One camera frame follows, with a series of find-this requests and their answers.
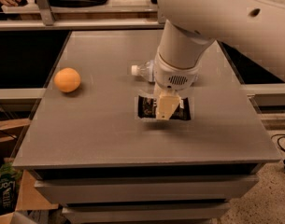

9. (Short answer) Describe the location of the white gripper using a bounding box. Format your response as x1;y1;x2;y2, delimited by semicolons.
153;53;199;120

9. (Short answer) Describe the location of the orange fruit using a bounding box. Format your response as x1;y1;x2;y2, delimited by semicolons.
54;68;81;92

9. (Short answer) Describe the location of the grey metal frame post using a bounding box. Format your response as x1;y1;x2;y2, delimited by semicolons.
36;0;54;26

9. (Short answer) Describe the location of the brown cardboard box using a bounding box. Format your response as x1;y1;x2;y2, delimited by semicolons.
0;119;58;224

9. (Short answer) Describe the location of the black rxbar chocolate wrapper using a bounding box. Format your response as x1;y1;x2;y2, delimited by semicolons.
136;94;191;121

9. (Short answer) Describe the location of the grey drawer cabinet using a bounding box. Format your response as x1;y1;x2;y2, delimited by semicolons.
14;30;280;224

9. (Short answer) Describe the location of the green snack bag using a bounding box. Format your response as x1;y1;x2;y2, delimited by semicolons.
0;162;22;216

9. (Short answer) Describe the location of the black computer mouse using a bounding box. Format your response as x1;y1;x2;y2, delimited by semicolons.
18;0;28;7

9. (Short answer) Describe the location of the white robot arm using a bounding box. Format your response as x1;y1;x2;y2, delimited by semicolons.
154;0;285;120

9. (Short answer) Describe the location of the clear plastic water bottle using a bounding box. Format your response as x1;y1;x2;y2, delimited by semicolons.
131;60;155;83

